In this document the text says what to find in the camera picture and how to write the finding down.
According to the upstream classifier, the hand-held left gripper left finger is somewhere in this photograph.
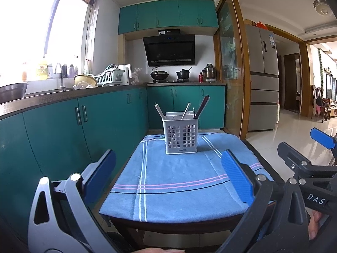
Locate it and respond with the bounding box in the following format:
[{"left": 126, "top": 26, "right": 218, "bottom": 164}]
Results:
[{"left": 28, "top": 149, "right": 117, "bottom": 253}]

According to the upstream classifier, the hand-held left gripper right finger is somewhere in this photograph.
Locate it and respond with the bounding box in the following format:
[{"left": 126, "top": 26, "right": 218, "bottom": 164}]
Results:
[{"left": 216, "top": 149, "right": 310, "bottom": 253}]

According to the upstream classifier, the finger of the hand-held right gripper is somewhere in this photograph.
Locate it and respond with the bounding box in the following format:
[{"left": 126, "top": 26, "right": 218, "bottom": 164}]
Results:
[
  {"left": 310, "top": 127, "right": 337, "bottom": 151},
  {"left": 277, "top": 141, "right": 337, "bottom": 180}
]

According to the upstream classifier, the black chopstick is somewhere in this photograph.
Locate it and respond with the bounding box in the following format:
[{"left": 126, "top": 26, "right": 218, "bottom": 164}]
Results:
[{"left": 194, "top": 95, "right": 208, "bottom": 119}]

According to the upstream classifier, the white plastic utensil basket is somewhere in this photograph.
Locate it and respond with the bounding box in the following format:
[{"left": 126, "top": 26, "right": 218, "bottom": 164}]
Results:
[{"left": 162, "top": 112, "right": 198, "bottom": 155}]

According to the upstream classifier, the person's right hand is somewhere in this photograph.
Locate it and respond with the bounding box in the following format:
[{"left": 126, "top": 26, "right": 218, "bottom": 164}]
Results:
[{"left": 309, "top": 210, "right": 324, "bottom": 240}]

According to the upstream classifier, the wooden chair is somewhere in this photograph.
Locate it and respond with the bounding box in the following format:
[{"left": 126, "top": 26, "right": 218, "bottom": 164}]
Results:
[{"left": 311, "top": 84, "right": 332, "bottom": 123}]

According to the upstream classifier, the long green base cabinet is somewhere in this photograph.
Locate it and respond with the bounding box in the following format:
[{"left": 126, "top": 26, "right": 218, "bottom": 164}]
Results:
[{"left": 0, "top": 87, "right": 148, "bottom": 243}]

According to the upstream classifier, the dark wooden door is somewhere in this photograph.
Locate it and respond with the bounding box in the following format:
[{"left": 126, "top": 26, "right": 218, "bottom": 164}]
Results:
[{"left": 283, "top": 53, "right": 301, "bottom": 114}]

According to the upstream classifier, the blue striped cloth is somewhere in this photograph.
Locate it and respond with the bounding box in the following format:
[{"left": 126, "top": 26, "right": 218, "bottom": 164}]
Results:
[{"left": 99, "top": 133, "right": 274, "bottom": 223}]

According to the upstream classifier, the green hanging vine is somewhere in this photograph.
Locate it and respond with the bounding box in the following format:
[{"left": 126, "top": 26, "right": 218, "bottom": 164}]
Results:
[{"left": 317, "top": 49, "right": 324, "bottom": 90}]

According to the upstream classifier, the silver refrigerator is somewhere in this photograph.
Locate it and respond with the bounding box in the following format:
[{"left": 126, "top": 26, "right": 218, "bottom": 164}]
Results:
[{"left": 245, "top": 24, "right": 279, "bottom": 132}]

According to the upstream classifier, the dark speckled countertop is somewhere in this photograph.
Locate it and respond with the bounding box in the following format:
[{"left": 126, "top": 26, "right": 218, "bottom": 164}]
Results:
[{"left": 0, "top": 82, "right": 227, "bottom": 119}]

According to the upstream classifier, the beige bowl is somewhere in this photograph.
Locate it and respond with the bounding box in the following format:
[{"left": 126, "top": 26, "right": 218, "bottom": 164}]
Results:
[{"left": 74, "top": 74, "right": 98, "bottom": 86}]

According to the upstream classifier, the white dish rack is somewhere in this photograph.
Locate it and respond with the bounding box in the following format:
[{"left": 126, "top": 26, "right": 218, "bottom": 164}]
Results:
[{"left": 93, "top": 69, "right": 125, "bottom": 86}]

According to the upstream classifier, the metal faucet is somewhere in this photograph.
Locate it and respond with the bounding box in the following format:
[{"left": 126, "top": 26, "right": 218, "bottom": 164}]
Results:
[{"left": 54, "top": 63, "right": 66, "bottom": 91}]

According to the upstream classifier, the white kettle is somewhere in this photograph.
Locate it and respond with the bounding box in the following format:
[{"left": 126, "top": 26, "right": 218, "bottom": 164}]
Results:
[{"left": 118, "top": 64, "right": 132, "bottom": 85}]

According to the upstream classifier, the green stove base cabinet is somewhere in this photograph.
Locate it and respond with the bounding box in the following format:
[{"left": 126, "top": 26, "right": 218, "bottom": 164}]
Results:
[{"left": 147, "top": 85, "right": 226, "bottom": 130}]

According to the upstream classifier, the clear plastic bag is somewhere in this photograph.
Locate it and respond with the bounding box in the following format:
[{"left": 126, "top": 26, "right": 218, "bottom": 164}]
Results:
[{"left": 132, "top": 67, "right": 143, "bottom": 85}]

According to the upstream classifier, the steel lidded pot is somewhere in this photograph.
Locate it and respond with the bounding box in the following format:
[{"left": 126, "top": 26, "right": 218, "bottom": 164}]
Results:
[{"left": 201, "top": 63, "right": 217, "bottom": 81}]

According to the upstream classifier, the black wok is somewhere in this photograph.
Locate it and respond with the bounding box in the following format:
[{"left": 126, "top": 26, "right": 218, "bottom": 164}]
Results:
[{"left": 150, "top": 67, "right": 169, "bottom": 81}]

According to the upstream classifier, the gas stove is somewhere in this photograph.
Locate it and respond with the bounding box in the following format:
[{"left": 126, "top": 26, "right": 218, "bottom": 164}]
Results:
[{"left": 147, "top": 79, "right": 197, "bottom": 84}]

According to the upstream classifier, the wooden framed glass sliding door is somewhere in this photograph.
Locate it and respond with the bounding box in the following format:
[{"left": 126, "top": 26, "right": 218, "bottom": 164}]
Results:
[{"left": 214, "top": 0, "right": 250, "bottom": 140}]

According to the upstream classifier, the yellow bottle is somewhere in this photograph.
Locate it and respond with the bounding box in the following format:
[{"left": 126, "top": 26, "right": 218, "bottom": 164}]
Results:
[{"left": 37, "top": 59, "right": 48, "bottom": 81}]

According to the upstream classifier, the black lidded pot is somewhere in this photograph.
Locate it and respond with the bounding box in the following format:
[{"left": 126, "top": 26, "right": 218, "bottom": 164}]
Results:
[{"left": 176, "top": 67, "right": 193, "bottom": 80}]

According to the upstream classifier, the metal basin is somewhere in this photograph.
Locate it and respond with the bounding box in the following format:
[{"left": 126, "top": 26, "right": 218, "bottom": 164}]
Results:
[{"left": 0, "top": 82, "right": 29, "bottom": 104}]

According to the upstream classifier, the ceiling light fixture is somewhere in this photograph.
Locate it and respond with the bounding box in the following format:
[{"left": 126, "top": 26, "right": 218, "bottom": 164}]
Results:
[{"left": 313, "top": 0, "right": 332, "bottom": 15}]

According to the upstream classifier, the black range hood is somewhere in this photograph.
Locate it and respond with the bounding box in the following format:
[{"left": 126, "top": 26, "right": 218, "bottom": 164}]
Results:
[{"left": 143, "top": 28, "right": 196, "bottom": 67}]

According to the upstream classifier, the kitchen window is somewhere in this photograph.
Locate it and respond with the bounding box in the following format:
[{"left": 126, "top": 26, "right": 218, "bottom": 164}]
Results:
[{"left": 0, "top": 0, "right": 98, "bottom": 90}]

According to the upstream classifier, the wooden archway frame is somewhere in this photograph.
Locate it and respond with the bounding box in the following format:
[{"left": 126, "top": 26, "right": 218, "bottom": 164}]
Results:
[{"left": 265, "top": 24, "right": 312, "bottom": 118}]

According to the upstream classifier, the green wall cabinet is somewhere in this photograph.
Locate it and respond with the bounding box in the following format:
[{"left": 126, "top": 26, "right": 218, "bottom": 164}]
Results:
[{"left": 118, "top": 0, "right": 219, "bottom": 35}]

